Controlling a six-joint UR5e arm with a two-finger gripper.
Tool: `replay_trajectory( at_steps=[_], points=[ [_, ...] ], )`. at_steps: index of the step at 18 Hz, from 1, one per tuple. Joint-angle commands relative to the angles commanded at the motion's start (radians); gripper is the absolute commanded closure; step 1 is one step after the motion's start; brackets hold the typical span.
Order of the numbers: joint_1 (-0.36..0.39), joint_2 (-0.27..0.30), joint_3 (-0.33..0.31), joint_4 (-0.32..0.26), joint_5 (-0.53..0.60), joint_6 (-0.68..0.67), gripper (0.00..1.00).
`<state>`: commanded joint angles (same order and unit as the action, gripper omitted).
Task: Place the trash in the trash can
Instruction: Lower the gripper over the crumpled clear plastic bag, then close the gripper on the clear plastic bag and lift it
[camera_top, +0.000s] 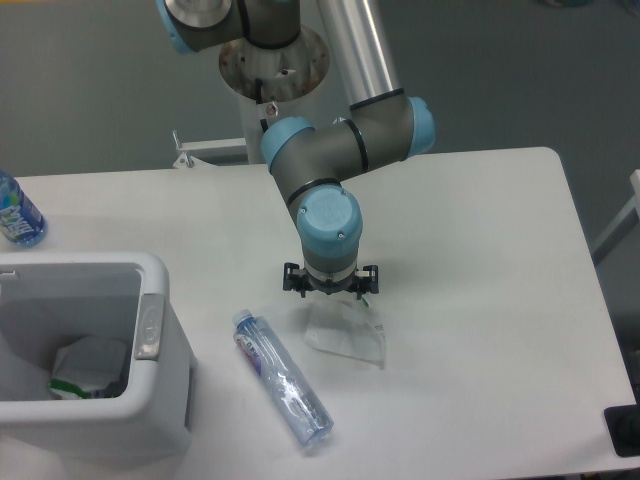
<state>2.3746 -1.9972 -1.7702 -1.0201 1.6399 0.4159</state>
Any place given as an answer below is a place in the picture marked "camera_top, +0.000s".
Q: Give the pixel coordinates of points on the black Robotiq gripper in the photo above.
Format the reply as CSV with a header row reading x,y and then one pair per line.
x,y
363,281

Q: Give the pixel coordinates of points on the clear plastic wrapper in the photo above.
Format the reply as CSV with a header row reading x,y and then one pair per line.
x,y
349,328

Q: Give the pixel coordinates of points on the clear water bottle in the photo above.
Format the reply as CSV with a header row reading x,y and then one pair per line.
x,y
285,384

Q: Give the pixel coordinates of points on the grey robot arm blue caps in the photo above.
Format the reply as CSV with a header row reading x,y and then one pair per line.
x,y
308,164

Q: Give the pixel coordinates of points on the white plastic trash can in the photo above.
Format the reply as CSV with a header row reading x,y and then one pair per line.
x,y
50,300

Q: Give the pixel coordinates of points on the blue labelled water bottle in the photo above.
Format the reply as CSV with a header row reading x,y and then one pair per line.
x,y
22,223

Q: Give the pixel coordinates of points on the black clamp at table edge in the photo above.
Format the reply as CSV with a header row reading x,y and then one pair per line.
x,y
623,427

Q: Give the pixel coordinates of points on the white pedestal base bracket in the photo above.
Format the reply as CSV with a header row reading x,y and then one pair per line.
x,y
224,152

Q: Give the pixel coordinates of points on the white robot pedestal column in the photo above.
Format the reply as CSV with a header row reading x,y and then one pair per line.
x,y
274,84

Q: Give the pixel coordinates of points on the white frame leg right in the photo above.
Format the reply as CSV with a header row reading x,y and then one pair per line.
x,y
620,226

